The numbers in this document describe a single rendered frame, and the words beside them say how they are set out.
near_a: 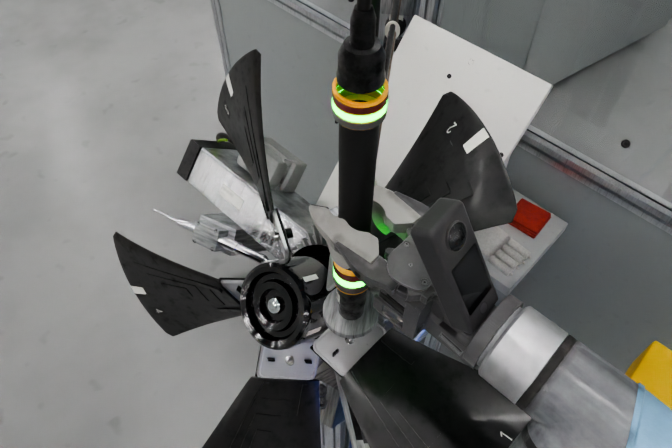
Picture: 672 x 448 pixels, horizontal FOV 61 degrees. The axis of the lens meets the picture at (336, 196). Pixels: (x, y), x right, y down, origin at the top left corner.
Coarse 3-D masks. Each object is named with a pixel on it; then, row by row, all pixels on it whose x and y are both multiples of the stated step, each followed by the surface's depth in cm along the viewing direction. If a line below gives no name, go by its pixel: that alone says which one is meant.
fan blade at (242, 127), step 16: (240, 64) 82; (256, 64) 78; (224, 80) 89; (240, 80) 82; (256, 80) 78; (224, 96) 90; (240, 96) 83; (256, 96) 78; (224, 112) 92; (240, 112) 84; (256, 112) 78; (224, 128) 96; (240, 128) 86; (256, 128) 79; (240, 144) 90; (256, 144) 80; (256, 160) 81; (256, 176) 83; (272, 208) 79
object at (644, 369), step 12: (648, 348) 89; (660, 348) 89; (636, 360) 93; (648, 360) 88; (660, 360) 88; (636, 372) 86; (648, 372) 86; (660, 372) 86; (648, 384) 85; (660, 384) 85; (660, 396) 84
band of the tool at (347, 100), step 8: (336, 80) 44; (336, 88) 43; (336, 96) 43; (352, 96) 47; (360, 96) 47; (368, 96) 47; (376, 96) 46; (384, 96) 43; (344, 104) 43; (352, 104) 42; (360, 104) 42; (368, 104) 42; (376, 104) 43; (344, 112) 43; (376, 112) 43
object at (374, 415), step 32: (384, 352) 76; (416, 352) 76; (352, 384) 74; (384, 384) 73; (416, 384) 73; (448, 384) 73; (480, 384) 72; (384, 416) 71; (416, 416) 71; (448, 416) 70; (480, 416) 70; (512, 416) 69
